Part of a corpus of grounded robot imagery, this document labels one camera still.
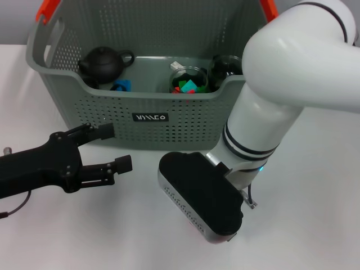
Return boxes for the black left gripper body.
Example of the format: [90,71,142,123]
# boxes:
[0,132,84,200]

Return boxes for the blue toy brick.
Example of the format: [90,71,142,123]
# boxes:
[112,79,132,92]

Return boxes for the teal toy brick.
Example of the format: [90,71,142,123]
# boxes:
[181,79,197,93]

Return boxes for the small black clay teacup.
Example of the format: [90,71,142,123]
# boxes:
[83,75,100,90]

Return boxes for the grey perforated storage basket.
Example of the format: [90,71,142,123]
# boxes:
[25,0,279,151]

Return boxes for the black clay teapot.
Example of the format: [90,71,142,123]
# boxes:
[78,46,135,84]

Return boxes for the left gripper cable with plug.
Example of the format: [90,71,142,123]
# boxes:
[0,146,32,220]

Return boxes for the gripper cable with plug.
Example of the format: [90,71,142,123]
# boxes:
[0,146,32,220]
[241,182,258,210]

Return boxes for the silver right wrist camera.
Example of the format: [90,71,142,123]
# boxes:
[156,151,244,245]

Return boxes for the right gripper cable with plug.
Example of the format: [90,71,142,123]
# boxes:
[241,182,258,210]

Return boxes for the orange basket handle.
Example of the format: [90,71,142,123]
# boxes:
[36,0,279,29]

